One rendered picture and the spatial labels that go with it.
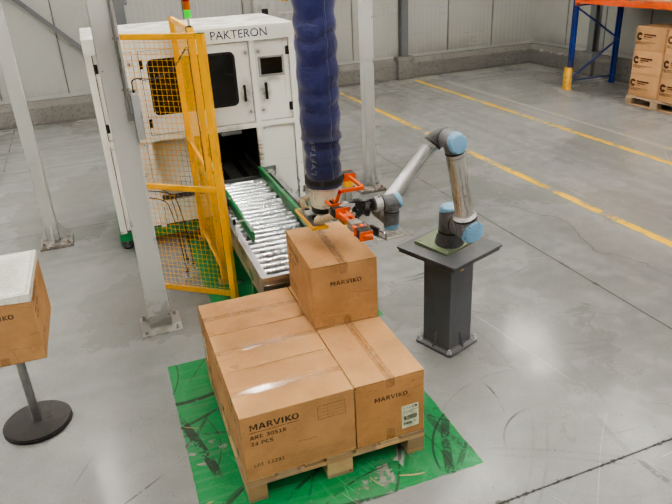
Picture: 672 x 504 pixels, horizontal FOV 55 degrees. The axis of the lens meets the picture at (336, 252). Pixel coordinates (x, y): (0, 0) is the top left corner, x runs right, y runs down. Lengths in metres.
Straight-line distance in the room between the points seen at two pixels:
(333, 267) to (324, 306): 0.25
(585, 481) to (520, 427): 0.48
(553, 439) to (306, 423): 1.44
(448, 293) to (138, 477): 2.18
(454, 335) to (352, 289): 1.04
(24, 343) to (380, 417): 1.94
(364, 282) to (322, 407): 0.83
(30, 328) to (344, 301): 1.71
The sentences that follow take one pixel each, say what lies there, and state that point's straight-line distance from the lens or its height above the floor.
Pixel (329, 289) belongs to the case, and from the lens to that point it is 3.71.
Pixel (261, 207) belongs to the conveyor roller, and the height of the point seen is 0.53.
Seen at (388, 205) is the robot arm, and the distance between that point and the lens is 3.66.
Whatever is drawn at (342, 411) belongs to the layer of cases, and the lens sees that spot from 3.40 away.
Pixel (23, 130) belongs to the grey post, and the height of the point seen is 1.18.
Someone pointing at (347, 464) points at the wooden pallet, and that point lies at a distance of 3.64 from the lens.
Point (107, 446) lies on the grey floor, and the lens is 4.15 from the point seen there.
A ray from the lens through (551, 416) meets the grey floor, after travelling 4.13.
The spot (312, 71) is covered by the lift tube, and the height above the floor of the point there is 1.98.
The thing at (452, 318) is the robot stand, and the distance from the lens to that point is 4.43.
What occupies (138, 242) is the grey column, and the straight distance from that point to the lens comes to 4.82.
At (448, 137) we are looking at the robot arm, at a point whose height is 1.57.
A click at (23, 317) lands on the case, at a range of 3.78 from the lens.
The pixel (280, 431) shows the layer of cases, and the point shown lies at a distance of 3.34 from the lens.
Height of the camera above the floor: 2.56
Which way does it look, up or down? 25 degrees down
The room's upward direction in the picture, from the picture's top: 3 degrees counter-clockwise
